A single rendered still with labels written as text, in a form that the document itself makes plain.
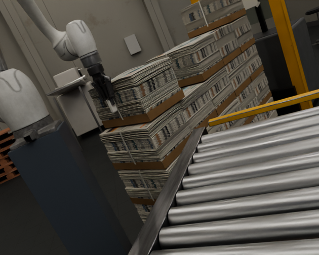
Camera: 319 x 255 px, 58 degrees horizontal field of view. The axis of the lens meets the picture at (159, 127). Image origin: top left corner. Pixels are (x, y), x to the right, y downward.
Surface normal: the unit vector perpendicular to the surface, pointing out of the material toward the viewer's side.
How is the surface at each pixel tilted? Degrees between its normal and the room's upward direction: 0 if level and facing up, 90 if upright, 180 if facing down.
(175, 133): 90
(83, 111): 90
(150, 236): 0
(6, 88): 76
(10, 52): 90
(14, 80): 70
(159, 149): 90
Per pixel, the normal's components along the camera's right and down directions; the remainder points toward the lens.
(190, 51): -0.58, 0.46
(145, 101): 0.69, -0.08
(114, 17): 0.20, 0.21
